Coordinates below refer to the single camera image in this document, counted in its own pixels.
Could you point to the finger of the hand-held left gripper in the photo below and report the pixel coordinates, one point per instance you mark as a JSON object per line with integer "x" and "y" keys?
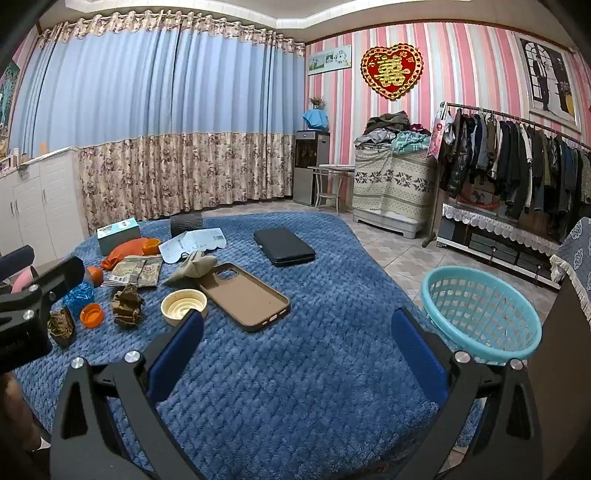
{"x": 57, "y": 277}
{"x": 14, "y": 263}

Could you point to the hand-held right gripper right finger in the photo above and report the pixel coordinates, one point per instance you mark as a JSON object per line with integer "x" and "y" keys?
{"x": 415, "y": 350}

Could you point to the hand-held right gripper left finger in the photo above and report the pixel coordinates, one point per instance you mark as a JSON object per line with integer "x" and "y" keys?
{"x": 178, "y": 350}

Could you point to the brown paper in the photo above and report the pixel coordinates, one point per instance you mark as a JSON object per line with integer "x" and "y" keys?
{"x": 61, "y": 327}
{"x": 127, "y": 307}

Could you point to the cream ribbed lid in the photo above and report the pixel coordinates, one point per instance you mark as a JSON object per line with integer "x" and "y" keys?
{"x": 182, "y": 304}

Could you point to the light blue plastic basket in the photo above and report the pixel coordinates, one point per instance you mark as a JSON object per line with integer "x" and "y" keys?
{"x": 461, "y": 337}

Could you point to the orange bottle cap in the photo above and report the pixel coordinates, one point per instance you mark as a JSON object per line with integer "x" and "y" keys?
{"x": 91, "y": 315}

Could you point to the orange plastic bag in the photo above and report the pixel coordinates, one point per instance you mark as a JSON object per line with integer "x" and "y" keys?
{"x": 124, "y": 251}

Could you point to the silver snack packet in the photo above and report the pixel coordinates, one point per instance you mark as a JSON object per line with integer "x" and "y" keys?
{"x": 129, "y": 272}

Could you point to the khaki paper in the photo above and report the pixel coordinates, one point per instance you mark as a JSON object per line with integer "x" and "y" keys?
{"x": 194, "y": 266}

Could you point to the orange peel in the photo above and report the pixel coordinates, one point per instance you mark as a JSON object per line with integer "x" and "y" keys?
{"x": 151, "y": 246}

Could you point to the white paper leaflet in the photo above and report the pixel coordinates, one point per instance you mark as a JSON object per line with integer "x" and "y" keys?
{"x": 198, "y": 240}

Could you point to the black ribbed cylinder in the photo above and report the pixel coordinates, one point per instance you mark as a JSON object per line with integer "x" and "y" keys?
{"x": 186, "y": 225}

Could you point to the person's left forearm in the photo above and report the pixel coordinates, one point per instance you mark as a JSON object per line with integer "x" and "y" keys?
{"x": 16, "y": 410}

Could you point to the white cabinet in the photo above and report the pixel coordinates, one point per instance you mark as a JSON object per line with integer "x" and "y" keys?
{"x": 41, "y": 207}

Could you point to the teal tissue box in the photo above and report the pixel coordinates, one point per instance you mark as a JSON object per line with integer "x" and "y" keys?
{"x": 117, "y": 235}

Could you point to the brown phone case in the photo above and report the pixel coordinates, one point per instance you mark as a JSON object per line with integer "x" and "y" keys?
{"x": 244, "y": 295}

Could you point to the blue quilted blanket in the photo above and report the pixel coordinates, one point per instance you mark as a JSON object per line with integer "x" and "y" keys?
{"x": 286, "y": 397}

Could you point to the low dark cabinet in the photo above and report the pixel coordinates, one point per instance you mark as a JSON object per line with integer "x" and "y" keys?
{"x": 498, "y": 251}

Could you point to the black zip case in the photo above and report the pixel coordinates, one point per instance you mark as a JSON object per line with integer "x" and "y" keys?
{"x": 284, "y": 247}

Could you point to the white lace cloth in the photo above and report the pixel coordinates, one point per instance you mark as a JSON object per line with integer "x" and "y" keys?
{"x": 498, "y": 226}

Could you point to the dark wooden furniture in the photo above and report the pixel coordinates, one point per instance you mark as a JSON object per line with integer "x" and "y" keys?
{"x": 568, "y": 369}

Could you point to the patterned cloth covered chest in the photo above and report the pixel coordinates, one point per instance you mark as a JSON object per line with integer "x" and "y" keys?
{"x": 392, "y": 184}

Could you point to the blue patterned chair cover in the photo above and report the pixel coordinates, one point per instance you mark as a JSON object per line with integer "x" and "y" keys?
{"x": 577, "y": 249}

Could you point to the blue and floral curtain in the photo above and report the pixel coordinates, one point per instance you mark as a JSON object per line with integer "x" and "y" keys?
{"x": 161, "y": 115}

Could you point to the small side table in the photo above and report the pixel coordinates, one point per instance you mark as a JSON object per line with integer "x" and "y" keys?
{"x": 330, "y": 170}

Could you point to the grey water dispenser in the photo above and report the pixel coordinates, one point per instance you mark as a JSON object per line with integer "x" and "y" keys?
{"x": 309, "y": 166}

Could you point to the row of hanging clothes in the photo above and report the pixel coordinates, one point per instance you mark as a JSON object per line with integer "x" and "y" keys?
{"x": 521, "y": 161}

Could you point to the pink hanging bag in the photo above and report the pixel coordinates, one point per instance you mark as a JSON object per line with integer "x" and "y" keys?
{"x": 438, "y": 134}

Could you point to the pile of clothes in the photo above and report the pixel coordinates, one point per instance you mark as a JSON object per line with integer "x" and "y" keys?
{"x": 388, "y": 127}

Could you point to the blue cloth cover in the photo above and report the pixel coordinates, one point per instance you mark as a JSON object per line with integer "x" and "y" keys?
{"x": 316, "y": 119}

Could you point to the metal clothes rack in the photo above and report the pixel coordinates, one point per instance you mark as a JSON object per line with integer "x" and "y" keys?
{"x": 508, "y": 114}

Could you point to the small potted plant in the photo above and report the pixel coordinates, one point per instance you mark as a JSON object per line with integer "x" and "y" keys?
{"x": 317, "y": 102}

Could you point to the wall poster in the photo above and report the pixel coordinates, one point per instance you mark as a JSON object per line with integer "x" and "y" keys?
{"x": 8, "y": 94}

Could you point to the red heart wall decoration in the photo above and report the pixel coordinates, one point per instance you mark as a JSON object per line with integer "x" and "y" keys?
{"x": 392, "y": 71}

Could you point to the framed wall photo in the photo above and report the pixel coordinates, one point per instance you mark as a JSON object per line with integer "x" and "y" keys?
{"x": 547, "y": 83}

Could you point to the landscape wall picture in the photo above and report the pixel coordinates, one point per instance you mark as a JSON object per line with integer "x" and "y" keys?
{"x": 328, "y": 60}

